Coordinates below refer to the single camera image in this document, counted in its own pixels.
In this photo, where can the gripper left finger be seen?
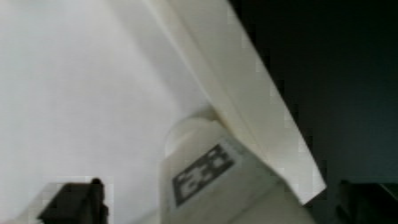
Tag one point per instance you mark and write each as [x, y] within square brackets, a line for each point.
[77, 205]

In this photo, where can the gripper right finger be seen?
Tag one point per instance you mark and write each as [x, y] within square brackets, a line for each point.
[368, 203]

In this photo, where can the white square tabletop part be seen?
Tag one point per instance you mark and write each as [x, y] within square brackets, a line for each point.
[116, 67]

